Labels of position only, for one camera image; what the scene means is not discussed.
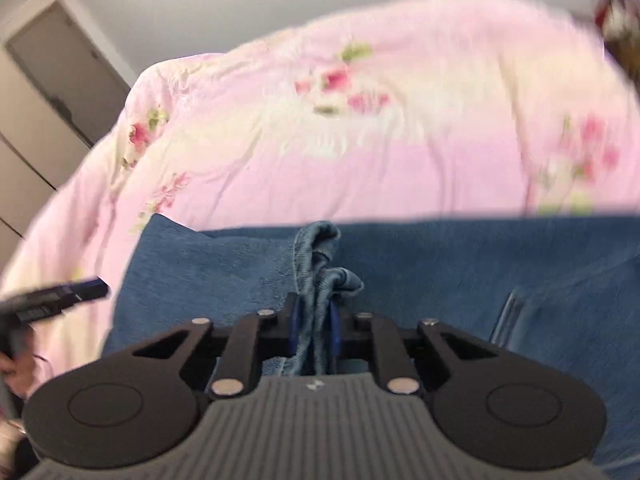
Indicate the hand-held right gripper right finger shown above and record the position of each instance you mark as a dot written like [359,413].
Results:
[335,324]

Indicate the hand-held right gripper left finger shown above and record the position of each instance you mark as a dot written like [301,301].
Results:
[295,321]

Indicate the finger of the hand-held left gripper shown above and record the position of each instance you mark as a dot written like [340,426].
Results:
[65,296]

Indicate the grey door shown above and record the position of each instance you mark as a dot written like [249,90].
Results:
[65,70]

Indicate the blue denim pants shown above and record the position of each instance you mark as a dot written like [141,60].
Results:
[425,265]

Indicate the beige wardrobe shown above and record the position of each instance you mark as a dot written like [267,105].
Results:
[30,160]

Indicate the pile of clothes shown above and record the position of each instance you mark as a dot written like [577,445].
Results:
[617,5]

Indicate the pink floral blanket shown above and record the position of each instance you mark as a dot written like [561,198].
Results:
[350,125]

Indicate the person's left hand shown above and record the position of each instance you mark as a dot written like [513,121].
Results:
[22,370]

